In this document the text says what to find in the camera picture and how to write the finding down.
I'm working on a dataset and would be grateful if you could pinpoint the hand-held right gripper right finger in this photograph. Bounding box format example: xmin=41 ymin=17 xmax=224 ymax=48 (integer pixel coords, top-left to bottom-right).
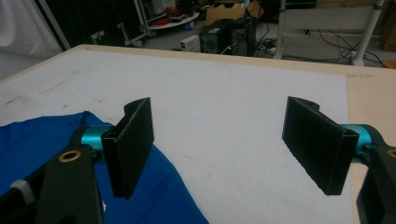
xmin=282 ymin=96 xmax=373 ymax=196

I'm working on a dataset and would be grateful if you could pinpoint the white metal frame desk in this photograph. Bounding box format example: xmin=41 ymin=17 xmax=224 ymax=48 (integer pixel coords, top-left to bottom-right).
xmin=274 ymin=0 xmax=388 ymax=67

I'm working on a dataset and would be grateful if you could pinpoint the white curtain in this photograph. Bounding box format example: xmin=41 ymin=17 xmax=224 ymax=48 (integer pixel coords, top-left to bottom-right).
xmin=0 ymin=0 xmax=64 ymax=58

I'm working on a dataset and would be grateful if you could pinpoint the round white table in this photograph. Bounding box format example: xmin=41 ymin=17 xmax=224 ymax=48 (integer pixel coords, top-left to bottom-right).
xmin=148 ymin=11 xmax=200 ymax=31

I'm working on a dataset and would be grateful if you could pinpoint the open cardboard box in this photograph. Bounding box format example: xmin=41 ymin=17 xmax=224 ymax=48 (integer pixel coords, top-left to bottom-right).
xmin=205 ymin=0 xmax=264 ymax=26

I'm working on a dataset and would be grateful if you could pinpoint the small white box device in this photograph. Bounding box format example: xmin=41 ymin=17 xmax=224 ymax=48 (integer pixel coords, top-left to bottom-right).
xmin=179 ymin=35 xmax=201 ymax=52

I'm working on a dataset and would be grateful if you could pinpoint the black computer tower green label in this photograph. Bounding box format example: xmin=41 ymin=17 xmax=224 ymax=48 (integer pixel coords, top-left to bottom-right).
xmin=199 ymin=19 xmax=233 ymax=54

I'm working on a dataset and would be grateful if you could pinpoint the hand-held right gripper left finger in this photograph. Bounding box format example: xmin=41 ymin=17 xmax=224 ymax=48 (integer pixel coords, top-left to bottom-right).
xmin=81 ymin=97 xmax=155 ymax=200

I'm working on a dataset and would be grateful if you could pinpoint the silver metal stand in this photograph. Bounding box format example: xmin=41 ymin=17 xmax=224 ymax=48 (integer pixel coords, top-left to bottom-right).
xmin=90 ymin=0 xmax=150 ymax=49

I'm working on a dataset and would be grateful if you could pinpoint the white felt mat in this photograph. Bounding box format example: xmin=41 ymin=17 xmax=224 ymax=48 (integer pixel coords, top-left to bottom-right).
xmin=0 ymin=49 xmax=354 ymax=224

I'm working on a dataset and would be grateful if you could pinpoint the blue cloth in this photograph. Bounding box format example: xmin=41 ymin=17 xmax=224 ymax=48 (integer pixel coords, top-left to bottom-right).
xmin=0 ymin=110 xmax=209 ymax=224

